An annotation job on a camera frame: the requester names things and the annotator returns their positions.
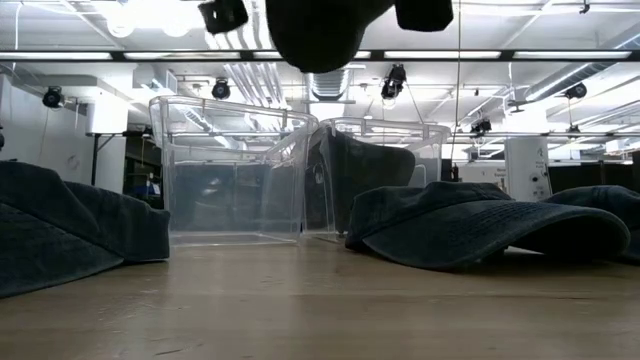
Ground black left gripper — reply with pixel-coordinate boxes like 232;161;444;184
197;0;250;36

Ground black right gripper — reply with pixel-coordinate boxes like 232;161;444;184
394;0;455;33

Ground dark blue denim baseball cap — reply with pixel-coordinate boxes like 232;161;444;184
0;159;172;300
542;184;640;265
343;180;632;272

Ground white LED light strip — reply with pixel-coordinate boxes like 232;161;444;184
253;50;372;61
0;51;114;61
513;50;632;60
383;50;502;60
123;51;242;61

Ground clear plastic storage bin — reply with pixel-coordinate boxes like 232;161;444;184
148;94;321;249
302;116;453;242

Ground white box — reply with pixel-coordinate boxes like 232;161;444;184
457;163;507;184

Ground dark storage shelf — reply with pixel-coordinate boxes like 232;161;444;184
123;135;166;209

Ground white cylindrical air purifier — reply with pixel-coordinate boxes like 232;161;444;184
503;136;554;203

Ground white table black legs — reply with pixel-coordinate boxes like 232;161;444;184
84;130;156;187

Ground dark room partition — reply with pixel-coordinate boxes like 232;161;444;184
547;162;640;196

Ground thin hanging cord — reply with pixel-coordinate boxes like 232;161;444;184
449;0;463;162

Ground ribbed ventilation duct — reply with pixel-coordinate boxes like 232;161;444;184
304;68;351;101

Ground large grey ceiling duct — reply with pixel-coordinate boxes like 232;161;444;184
522;22;640;104

